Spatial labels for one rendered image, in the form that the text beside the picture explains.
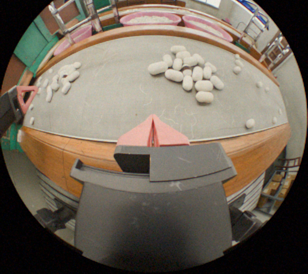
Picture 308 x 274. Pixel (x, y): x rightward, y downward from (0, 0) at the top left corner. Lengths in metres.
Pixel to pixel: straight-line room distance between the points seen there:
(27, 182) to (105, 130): 1.63
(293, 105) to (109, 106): 4.60
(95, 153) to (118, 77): 0.14
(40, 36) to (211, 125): 1.03
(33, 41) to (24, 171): 1.37
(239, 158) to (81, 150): 0.26
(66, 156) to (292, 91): 4.71
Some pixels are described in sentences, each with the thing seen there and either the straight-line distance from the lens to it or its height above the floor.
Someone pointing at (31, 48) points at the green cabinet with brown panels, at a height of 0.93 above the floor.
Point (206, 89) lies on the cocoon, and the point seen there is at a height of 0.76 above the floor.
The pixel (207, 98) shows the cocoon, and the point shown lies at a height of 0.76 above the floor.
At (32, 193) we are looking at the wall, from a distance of 1.78.
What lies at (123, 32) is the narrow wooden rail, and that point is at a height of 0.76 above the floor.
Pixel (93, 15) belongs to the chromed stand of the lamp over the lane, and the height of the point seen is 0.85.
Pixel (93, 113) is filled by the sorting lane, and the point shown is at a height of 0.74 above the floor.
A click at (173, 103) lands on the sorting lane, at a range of 0.16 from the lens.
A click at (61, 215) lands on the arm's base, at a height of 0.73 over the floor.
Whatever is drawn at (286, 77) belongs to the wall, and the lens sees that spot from 4.63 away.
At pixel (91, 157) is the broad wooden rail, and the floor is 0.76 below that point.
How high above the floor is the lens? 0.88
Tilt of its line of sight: 76 degrees down
